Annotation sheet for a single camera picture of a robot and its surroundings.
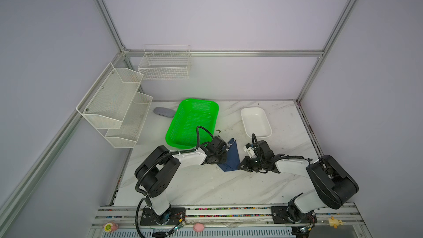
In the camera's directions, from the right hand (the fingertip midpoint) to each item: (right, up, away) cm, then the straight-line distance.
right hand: (237, 167), depth 86 cm
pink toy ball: (-19, -21, -16) cm, 33 cm away
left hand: (-6, +3, +4) cm, 8 cm away
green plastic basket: (-33, +17, +18) cm, 41 cm away
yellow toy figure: (+39, -18, -18) cm, 47 cm away
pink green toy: (-55, -19, -19) cm, 62 cm away
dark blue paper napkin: (-2, +3, +7) cm, 8 cm away
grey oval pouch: (-46, +30, +24) cm, 60 cm away
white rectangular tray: (+15, +23, +21) cm, 35 cm away
